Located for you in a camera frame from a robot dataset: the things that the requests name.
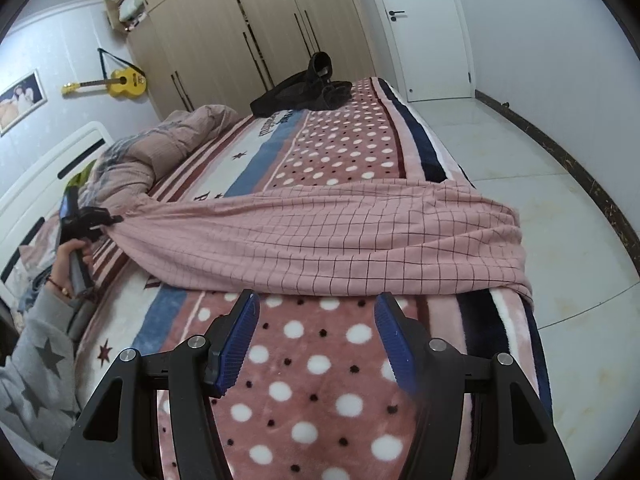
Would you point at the grey star-print left sleeve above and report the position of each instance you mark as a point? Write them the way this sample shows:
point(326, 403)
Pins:
point(38, 392)

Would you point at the white door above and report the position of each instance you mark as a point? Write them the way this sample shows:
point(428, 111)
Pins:
point(430, 47)

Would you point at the green pillow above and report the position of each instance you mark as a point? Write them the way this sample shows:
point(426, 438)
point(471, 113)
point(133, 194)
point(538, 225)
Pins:
point(79, 180)

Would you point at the framed wall photo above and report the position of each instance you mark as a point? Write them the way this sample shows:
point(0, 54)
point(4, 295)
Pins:
point(21, 99)

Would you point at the left hand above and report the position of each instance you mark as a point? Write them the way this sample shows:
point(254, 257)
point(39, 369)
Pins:
point(59, 281)

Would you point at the yellow ukulele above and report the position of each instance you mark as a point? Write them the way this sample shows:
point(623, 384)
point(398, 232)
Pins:
point(129, 81)

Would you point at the beige wardrobe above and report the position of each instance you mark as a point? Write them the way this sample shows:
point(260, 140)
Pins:
point(197, 52)

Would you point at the black clothing pile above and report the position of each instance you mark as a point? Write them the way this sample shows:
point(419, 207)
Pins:
point(311, 89)

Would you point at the pink checked pants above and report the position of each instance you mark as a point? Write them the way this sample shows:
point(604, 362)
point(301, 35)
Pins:
point(408, 237)

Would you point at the striped dotted bed blanket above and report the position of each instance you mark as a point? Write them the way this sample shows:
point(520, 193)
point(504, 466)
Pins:
point(316, 398)

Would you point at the pink ribbed duvet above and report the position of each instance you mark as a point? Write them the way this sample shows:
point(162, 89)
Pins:
point(131, 166)

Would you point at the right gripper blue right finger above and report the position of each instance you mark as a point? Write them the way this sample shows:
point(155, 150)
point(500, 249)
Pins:
point(403, 340)

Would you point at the open wall shelf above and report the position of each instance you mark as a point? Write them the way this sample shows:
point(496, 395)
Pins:
point(125, 15)

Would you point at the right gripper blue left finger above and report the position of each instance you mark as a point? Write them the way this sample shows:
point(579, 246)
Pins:
point(229, 337)

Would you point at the white headboard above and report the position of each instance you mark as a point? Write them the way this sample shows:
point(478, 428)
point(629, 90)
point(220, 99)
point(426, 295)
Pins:
point(36, 195)

